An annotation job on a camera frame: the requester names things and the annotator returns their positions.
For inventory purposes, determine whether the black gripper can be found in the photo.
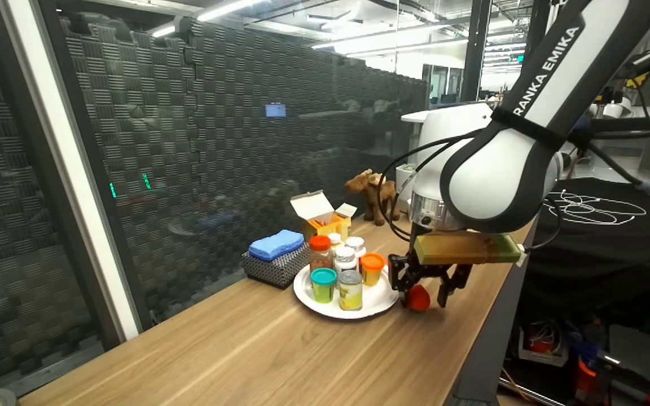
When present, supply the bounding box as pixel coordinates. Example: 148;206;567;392
385;223;474;310

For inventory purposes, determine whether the orange lid container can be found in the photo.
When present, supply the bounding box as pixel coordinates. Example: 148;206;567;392
358;251;387;289

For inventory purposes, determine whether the yellow label jar silver lid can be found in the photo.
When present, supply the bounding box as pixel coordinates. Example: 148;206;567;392
335;268;366;314

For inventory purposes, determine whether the small green cap bottle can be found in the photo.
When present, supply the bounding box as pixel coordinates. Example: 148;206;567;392
332;246;361;276

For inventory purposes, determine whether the green bottle teal lid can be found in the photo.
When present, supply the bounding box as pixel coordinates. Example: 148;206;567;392
307;266;339;307

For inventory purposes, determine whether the white paper plate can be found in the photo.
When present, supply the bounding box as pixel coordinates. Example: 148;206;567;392
290;259;402;322

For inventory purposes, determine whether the brown plush moose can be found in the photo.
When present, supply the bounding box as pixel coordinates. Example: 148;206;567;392
342;167;402;226

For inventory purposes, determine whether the open yellow cardboard box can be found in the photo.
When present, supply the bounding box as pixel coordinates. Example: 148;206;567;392
289;190;358;243

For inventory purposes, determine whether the blue sponge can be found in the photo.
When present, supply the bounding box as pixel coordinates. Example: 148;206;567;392
245;228;307;263

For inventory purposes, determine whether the grey foam block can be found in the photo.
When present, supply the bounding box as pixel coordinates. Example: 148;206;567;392
238;243;313;289

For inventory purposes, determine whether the black cloth covered table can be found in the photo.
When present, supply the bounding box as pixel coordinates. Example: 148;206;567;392
524;175;650;280

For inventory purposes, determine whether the tan wrist camera mount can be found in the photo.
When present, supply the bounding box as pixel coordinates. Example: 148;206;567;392
412;229;525;268

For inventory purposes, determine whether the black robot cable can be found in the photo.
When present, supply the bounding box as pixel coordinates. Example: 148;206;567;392
374;131;485;243

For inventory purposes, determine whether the long looped white cable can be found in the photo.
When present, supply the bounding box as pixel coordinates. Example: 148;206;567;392
545;186;650;229

